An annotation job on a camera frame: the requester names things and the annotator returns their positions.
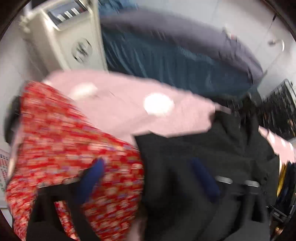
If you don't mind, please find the large black garment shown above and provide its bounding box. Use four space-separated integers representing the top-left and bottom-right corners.
134 95 281 241

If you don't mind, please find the yellow cloth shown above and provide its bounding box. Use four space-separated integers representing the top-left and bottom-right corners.
276 162 288 197

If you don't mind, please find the printed paper sheet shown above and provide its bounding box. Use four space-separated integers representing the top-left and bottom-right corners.
0 148 11 193

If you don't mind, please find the white beauty machine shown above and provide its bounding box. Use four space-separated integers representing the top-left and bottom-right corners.
20 0 108 72

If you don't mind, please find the dark cloth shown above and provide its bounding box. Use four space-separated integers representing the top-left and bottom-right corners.
5 95 22 144

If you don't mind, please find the pink polka dot blanket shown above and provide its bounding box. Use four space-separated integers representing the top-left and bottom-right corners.
43 70 296 163

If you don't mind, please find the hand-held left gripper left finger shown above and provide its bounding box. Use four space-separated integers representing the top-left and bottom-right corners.
26 159 105 241

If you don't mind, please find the black metal rack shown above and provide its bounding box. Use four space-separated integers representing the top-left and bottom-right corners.
261 79 296 139

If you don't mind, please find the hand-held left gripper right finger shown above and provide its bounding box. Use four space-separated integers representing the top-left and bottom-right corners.
191 159 271 241

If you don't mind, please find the black quilted jacket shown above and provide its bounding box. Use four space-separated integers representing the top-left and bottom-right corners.
281 162 296 209

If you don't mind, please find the grey quilt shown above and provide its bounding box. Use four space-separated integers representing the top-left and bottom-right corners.
99 14 264 86

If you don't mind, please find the red floral garment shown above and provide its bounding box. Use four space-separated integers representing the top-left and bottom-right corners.
6 80 145 241

